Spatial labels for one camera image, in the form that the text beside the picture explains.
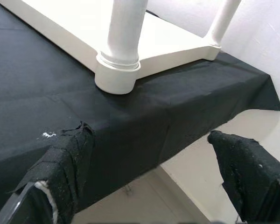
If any white plastic children table top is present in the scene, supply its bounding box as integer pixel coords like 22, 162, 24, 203
0, 0, 222, 95

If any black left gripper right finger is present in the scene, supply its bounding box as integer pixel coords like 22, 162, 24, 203
207, 130, 280, 222

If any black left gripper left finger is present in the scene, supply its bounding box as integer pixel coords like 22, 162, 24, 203
7, 120, 96, 224

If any black tablecloth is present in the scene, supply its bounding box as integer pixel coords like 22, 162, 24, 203
0, 0, 280, 214

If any grey metal folding table frame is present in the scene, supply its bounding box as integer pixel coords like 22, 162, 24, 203
123, 182, 135, 196

